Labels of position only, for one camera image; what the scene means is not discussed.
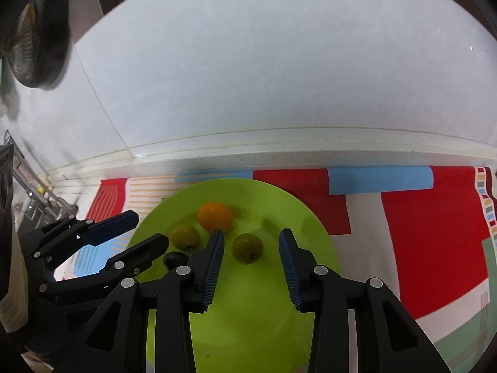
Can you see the green-yellow fruit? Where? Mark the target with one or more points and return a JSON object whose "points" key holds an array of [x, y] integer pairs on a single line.
{"points": [[184, 237]]}

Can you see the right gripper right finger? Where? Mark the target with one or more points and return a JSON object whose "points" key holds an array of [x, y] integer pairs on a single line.
{"points": [[316, 289]]}

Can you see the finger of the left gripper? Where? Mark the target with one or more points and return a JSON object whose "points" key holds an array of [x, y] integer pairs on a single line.
{"points": [[64, 237], [135, 259]]}

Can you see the black frying pan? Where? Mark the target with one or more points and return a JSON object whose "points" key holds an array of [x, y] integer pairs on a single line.
{"points": [[36, 46]]}

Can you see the colourful patterned mat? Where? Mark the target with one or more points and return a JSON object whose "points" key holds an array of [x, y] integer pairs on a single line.
{"points": [[428, 232]]}

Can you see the green fruit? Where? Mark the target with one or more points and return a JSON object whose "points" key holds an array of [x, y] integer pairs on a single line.
{"points": [[247, 248]]}

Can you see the green plate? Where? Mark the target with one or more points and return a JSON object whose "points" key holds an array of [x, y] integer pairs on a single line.
{"points": [[251, 325]]}

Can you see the small orange on plate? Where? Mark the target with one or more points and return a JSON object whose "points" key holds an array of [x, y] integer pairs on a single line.
{"points": [[215, 216]]}

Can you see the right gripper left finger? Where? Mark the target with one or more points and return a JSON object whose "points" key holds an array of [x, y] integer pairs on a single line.
{"points": [[187, 289]]}

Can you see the tall kitchen faucet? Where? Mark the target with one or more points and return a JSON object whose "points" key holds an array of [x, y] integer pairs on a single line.
{"points": [[42, 198]]}

